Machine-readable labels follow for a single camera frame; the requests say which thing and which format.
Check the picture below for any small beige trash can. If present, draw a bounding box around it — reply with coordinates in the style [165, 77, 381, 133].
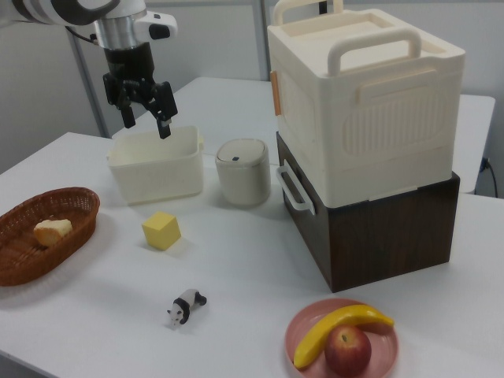
[214, 138, 272, 209]

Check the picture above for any piece of toy bread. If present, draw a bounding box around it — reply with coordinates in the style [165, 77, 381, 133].
[33, 218, 74, 248]

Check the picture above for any orange cabinet door handle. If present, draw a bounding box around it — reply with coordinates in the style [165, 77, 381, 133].
[270, 70, 283, 117]

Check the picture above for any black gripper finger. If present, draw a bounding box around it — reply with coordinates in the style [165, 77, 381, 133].
[102, 72, 139, 129]
[137, 80, 177, 139]

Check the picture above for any black wall cable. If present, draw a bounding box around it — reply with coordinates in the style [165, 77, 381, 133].
[480, 156, 498, 196]

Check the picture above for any red toy apple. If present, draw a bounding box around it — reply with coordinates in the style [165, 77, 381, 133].
[324, 324, 372, 376]

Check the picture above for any brown wicker basket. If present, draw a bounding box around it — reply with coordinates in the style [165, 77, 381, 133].
[0, 187, 101, 287]

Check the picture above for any dark drawer with white handle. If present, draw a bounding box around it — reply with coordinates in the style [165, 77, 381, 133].
[275, 132, 331, 279]

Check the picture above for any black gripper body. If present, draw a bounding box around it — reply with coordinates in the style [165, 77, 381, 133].
[104, 42, 155, 86]

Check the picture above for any dark wooden drawer housing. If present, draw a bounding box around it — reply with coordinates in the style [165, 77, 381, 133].
[275, 132, 461, 293]

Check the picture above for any white plastic bin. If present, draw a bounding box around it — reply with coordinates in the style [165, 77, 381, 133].
[106, 125, 206, 206]

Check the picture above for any panda toy figure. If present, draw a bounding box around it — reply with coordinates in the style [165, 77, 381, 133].
[165, 288, 208, 328]

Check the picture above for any cream plastic storage cabinet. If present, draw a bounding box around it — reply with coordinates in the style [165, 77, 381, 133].
[266, 0, 466, 206]

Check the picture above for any yellow toy banana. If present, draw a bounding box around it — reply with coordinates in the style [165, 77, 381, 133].
[293, 303, 395, 370]

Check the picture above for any yellow cube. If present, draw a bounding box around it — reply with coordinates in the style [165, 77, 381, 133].
[141, 210, 183, 250]

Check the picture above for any pink plate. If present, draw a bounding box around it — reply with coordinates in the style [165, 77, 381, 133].
[284, 298, 400, 378]

